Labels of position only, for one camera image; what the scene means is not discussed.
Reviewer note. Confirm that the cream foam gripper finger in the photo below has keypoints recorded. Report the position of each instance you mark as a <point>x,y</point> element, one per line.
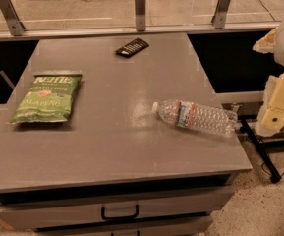
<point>266,43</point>

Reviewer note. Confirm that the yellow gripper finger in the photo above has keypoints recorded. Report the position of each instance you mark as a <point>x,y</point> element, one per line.
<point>270,119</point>

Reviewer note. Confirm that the green jalapeno chip bag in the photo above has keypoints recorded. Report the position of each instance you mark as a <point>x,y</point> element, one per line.
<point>49,98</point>

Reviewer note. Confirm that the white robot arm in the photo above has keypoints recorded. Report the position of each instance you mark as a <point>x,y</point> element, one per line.
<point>278,53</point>

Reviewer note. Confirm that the clear plastic water bottle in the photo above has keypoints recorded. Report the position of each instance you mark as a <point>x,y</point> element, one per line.
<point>196,117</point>

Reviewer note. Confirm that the black metal stand leg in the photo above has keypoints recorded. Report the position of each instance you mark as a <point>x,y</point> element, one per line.
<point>275,177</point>

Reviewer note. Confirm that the lower grey cabinet drawer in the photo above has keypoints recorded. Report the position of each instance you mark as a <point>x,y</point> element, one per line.
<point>181,226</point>

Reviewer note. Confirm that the grey cabinet drawer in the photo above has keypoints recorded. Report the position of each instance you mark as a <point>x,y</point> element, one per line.
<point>181,226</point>
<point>87,210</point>

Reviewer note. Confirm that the right metal railing post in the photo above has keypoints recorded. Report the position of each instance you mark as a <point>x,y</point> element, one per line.
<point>220,14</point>

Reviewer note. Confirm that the metal railing post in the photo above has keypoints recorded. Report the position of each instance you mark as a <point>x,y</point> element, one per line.
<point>220,14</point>
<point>140,15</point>
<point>15,26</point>

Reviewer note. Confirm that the middle metal railing post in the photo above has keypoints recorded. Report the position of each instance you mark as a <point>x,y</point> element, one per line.
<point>140,15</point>

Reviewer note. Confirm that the black drawer handle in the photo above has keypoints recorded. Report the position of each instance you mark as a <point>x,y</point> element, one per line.
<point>120,212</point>

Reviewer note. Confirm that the left metal railing post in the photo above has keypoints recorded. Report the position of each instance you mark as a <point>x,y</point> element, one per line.
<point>15,26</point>

